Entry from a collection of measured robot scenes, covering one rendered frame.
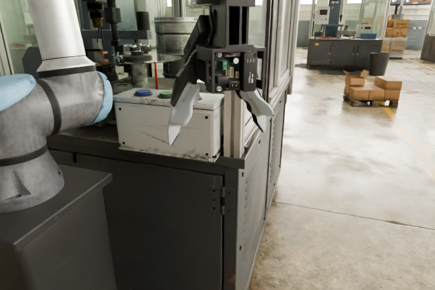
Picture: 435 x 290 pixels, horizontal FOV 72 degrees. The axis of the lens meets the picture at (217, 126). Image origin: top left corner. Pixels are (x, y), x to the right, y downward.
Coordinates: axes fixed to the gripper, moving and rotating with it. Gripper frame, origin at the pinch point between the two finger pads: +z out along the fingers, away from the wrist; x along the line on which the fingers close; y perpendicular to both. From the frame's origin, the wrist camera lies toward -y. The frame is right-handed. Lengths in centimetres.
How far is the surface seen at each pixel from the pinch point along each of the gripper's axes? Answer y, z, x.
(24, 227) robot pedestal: -11.5, 16.3, -30.7
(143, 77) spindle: -77, 3, -1
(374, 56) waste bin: -442, 50, 528
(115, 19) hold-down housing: -80, -18, -8
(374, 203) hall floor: -76, 91, 136
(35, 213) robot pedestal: -15.4, 16.3, -29.7
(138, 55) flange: -77, -5, -2
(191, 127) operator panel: -26.8, 7.5, 3.7
